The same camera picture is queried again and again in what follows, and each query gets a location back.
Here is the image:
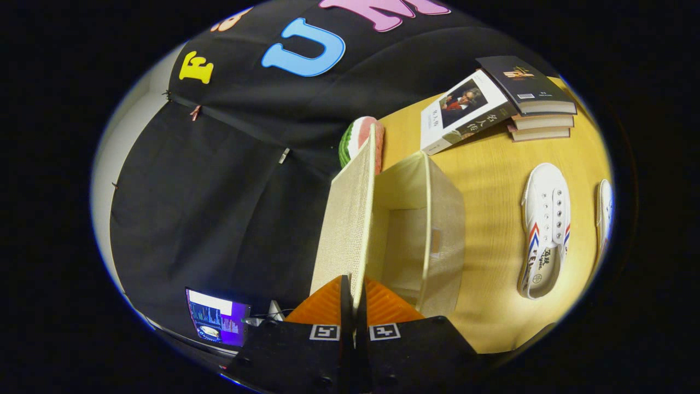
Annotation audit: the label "black backdrop cloth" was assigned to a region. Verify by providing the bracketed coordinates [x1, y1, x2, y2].
[109, 0, 564, 351]

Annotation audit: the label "white canvas shoe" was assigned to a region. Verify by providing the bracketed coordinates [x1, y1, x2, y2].
[596, 179, 615, 258]
[517, 163, 571, 300]

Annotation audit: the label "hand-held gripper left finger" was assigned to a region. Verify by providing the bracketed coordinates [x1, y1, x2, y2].
[221, 275, 355, 394]

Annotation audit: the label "black cover book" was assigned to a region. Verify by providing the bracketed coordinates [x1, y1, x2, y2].
[476, 55, 578, 116]

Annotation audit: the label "beige fabric storage box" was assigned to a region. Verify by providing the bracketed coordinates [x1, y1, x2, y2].
[310, 123, 466, 319]

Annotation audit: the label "watermelon slice plush toy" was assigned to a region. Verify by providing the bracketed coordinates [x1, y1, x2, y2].
[338, 116, 385, 175]

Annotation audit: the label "brown cover book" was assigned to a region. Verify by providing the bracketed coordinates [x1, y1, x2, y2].
[511, 114, 575, 131]
[507, 125, 571, 142]

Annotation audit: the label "white portrait cover book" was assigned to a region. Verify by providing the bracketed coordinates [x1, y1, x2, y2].
[420, 69, 518, 156]

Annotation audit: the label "lit computer screen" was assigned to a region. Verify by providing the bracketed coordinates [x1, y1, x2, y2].
[185, 288, 251, 348]

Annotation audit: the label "white cables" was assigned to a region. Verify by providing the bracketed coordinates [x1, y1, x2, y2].
[243, 300, 286, 328]

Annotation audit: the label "row of small black clips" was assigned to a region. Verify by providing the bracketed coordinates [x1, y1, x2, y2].
[111, 90, 172, 190]

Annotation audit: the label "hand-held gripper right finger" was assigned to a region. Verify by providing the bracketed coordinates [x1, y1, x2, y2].
[355, 276, 493, 394]

